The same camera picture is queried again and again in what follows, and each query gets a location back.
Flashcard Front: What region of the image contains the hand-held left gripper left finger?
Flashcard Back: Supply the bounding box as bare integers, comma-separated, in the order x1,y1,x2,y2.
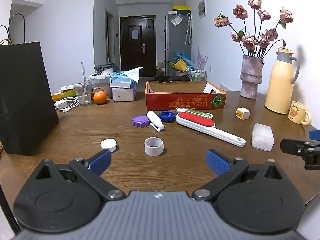
30,149,126,202

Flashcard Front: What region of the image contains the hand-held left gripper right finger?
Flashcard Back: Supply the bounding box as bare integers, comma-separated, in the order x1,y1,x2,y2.
191,149,288,202

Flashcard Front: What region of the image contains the white bottle cap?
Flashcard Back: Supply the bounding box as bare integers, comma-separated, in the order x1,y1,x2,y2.
100,139,117,153

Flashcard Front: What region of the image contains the translucent plastic box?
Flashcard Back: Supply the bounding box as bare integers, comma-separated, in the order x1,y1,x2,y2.
251,123,274,152

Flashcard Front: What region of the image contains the white and red lint brush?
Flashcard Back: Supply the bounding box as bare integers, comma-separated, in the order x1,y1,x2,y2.
176,112,247,147

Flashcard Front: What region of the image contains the green spray bottle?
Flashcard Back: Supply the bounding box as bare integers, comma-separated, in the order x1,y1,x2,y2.
176,107,213,120

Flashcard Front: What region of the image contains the small white and yellow cube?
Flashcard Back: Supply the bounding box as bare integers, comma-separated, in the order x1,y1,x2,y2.
235,107,251,120

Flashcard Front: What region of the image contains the purple ridged bottle cap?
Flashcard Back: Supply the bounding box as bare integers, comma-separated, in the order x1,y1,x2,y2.
132,116,150,128

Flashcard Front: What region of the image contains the small white bottle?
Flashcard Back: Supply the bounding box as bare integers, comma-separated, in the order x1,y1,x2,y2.
146,111,165,132

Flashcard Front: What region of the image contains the blue ridged bottle cap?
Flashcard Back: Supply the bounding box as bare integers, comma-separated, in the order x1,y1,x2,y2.
159,111,176,123

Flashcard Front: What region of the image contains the red cardboard box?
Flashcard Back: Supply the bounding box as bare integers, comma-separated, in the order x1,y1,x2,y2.
145,81,227,111

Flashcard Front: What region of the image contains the yellow bear mug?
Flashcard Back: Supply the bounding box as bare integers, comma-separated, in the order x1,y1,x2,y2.
287,101,312,125

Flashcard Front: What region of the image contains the yellow thermos jug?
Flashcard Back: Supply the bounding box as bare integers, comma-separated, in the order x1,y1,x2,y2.
264,41,300,115

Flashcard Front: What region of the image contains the orange fruit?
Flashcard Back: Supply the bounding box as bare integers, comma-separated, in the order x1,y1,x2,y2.
93,91,108,105

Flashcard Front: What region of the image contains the clear drinking glass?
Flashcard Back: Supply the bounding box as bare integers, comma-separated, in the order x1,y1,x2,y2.
74,81,92,106

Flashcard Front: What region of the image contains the purple tissue pack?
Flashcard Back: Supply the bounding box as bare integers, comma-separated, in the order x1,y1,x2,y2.
112,86,137,102

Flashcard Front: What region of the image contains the clear food container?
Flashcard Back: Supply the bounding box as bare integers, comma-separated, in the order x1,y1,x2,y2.
89,73,113,100

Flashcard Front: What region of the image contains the yellow packet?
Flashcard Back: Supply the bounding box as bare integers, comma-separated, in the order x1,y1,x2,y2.
52,89,77,101

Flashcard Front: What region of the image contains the blue tissue pack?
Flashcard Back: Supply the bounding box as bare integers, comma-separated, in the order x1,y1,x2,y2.
109,67,143,89

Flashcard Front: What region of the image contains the pink textured vase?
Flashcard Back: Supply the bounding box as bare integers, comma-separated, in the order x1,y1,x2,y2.
239,55,265,99

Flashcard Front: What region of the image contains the metal trolley with bottles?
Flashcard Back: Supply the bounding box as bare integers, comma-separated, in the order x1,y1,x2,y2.
187,67,207,82

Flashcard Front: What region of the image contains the white straw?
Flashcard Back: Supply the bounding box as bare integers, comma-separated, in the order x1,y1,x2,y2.
80,62,88,97

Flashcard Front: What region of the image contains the black plastic device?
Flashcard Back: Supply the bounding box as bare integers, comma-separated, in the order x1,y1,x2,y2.
94,64,118,75

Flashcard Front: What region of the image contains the black garbage bag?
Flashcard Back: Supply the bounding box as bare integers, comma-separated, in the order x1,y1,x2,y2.
154,74,190,82

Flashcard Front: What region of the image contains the purple feather decoration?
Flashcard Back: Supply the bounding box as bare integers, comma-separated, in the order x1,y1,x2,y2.
196,46,208,70

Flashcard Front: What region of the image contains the black paper bag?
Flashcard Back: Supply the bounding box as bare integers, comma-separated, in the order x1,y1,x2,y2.
0,14,60,155

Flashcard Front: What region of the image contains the yellow bag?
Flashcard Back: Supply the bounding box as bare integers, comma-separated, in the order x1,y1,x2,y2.
168,59,187,71

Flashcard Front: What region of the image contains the dark wooden door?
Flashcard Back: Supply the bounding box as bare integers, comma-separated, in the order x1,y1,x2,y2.
119,15,157,77

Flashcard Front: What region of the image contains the bunch of dried pink roses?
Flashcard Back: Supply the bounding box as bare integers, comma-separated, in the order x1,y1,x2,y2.
213,0,294,59

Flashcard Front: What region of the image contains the grey refrigerator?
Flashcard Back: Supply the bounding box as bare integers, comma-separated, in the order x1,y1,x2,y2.
165,14,192,77

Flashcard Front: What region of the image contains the translucent folded umbrella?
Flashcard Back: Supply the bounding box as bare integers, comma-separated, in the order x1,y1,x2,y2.
185,14,193,46

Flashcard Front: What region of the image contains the white electrical panel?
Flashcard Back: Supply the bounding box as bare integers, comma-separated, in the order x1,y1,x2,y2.
198,0,207,18

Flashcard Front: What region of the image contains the white charging cable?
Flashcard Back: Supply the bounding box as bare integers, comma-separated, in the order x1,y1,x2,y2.
54,97,80,113

